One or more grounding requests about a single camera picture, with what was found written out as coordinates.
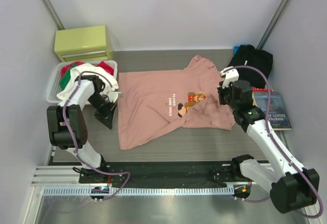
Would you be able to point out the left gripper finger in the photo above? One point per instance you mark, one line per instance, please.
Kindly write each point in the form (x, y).
(113, 115)
(106, 121)

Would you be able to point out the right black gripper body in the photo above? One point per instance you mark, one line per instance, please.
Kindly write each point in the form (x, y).
(225, 95)

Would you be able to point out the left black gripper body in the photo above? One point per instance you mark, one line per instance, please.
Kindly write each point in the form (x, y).
(100, 104)

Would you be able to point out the pink printed t-shirt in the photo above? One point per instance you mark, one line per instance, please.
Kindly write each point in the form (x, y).
(155, 103)

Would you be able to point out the white plastic basket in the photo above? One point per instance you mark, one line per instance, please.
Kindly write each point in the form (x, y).
(54, 88)

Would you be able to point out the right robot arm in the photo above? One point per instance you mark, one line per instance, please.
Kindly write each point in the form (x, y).
(290, 185)

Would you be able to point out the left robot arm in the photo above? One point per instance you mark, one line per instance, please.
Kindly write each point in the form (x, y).
(66, 124)

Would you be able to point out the black folded t-shirt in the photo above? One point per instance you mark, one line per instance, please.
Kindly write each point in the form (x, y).
(250, 56)

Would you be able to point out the white t-shirt in basket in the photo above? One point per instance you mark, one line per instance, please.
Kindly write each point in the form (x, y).
(87, 71)

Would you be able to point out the red green garment in basket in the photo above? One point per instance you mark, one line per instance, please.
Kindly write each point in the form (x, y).
(66, 76)

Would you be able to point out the blue folded garment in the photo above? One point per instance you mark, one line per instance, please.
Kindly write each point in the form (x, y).
(235, 49)

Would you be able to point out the dark blue book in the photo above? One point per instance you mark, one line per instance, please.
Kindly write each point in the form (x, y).
(277, 114)

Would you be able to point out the yellow-green drawer box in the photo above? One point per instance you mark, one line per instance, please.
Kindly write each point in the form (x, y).
(88, 43)

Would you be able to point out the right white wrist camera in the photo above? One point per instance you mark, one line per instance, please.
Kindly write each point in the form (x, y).
(230, 74)

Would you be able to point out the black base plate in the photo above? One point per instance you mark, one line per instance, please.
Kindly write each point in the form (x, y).
(166, 175)

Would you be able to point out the aluminium frame rail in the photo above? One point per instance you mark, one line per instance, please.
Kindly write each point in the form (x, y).
(66, 174)

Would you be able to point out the slotted cable duct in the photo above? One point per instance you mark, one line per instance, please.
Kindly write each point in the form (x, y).
(105, 191)

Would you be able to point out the right aluminium corner post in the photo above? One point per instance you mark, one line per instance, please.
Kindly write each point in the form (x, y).
(273, 23)

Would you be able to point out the aluminium corner post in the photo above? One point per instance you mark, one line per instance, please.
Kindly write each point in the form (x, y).
(273, 23)
(53, 14)

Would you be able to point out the left aluminium corner post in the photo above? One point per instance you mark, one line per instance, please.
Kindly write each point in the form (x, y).
(53, 14)

